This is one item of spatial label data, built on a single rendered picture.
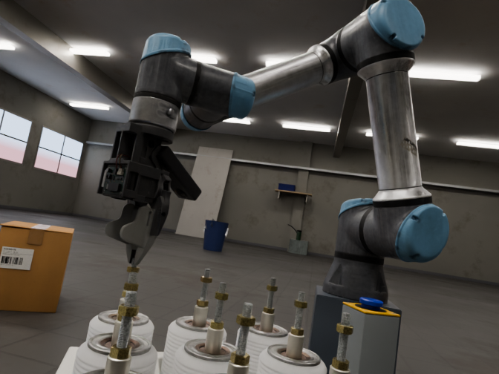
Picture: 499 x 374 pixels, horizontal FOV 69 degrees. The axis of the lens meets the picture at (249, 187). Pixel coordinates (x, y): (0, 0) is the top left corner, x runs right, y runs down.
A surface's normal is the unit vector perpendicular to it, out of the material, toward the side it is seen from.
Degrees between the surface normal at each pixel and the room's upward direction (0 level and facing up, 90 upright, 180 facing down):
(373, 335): 90
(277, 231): 90
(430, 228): 97
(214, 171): 76
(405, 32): 83
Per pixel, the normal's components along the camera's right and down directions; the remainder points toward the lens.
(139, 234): 0.77, 0.07
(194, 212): -0.13, -0.38
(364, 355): 0.29, -0.07
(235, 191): -0.18, -0.14
